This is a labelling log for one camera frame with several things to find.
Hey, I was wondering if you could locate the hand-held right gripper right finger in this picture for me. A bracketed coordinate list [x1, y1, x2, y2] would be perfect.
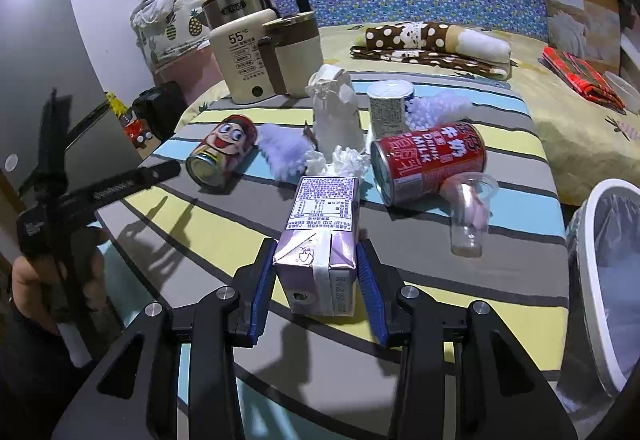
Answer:
[356, 237, 578, 440]

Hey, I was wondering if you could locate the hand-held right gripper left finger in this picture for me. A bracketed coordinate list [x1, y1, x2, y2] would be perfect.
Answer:
[52, 236, 278, 440]

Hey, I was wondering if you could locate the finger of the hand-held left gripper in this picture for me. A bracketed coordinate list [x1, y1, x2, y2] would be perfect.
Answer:
[62, 161, 182, 217]
[34, 88, 74, 193]

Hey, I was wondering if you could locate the purple milk carton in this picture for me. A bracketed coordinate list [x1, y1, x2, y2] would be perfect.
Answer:
[272, 176, 362, 318]

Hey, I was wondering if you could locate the crushed white paper cup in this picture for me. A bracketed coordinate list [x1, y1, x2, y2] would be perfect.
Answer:
[305, 64, 368, 167]

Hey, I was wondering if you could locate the foam fruit net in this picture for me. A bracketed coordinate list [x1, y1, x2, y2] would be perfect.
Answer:
[406, 90, 474, 131]

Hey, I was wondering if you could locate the white trash bin with bag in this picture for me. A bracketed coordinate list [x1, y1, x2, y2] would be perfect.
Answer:
[564, 179, 640, 402]

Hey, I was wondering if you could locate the person's left hand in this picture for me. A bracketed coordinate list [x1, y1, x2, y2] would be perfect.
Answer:
[10, 226, 108, 336]

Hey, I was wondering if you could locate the small red toy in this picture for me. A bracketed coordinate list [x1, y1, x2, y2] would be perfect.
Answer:
[122, 117, 152, 147]

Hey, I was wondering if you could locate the striped table cloth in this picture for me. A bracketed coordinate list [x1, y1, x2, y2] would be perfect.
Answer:
[95, 70, 572, 440]

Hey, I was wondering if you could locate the grey refrigerator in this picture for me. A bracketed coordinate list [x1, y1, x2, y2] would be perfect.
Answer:
[0, 0, 147, 203]

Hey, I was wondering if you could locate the cartoon face drink can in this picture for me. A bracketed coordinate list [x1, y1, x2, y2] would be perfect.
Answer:
[186, 115, 259, 193]

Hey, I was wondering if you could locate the clear plastic cup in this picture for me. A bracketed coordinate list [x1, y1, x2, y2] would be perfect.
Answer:
[440, 172, 500, 258]

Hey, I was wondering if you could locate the crumpled white tissue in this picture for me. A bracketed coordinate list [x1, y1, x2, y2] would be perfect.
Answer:
[305, 151, 329, 179]
[334, 146, 371, 179]

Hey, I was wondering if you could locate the purple fluffy cloth left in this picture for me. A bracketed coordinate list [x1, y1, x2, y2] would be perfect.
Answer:
[257, 124, 319, 181]

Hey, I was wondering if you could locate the red milk can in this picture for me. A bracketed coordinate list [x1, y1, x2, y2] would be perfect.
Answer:
[370, 122, 487, 207]

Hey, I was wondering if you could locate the pineapple print cloth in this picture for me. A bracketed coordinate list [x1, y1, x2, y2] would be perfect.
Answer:
[131, 0, 237, 70]

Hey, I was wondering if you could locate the cream electric kettle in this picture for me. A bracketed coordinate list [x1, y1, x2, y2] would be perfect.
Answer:
[209, 10, 276, 104]

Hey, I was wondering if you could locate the white and blue can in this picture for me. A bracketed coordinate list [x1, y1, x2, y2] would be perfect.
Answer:
[367, 80, 416, 141]

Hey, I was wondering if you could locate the yellow pineapple print bedsheet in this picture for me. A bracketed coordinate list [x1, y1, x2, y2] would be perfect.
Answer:
[175, 22, 640, 207]

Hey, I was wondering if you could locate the brown polka dot blanket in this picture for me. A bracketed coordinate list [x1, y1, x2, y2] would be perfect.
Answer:
[350, 20, 512, 80]

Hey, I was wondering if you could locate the red plaid cloth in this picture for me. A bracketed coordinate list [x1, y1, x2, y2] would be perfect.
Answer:
[542, 46, 627, 113]

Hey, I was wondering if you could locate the printed cardboard box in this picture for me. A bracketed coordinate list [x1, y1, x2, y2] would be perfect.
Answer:
[542, 0, 632, 76]

